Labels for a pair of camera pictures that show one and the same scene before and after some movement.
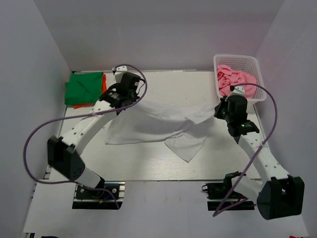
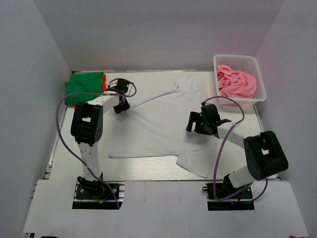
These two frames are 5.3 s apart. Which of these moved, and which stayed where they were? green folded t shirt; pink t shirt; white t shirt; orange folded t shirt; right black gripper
Moved: white t shirt; right black gripper
Stayed: pink t shirt; orange folded t shirt; green folded t shirt
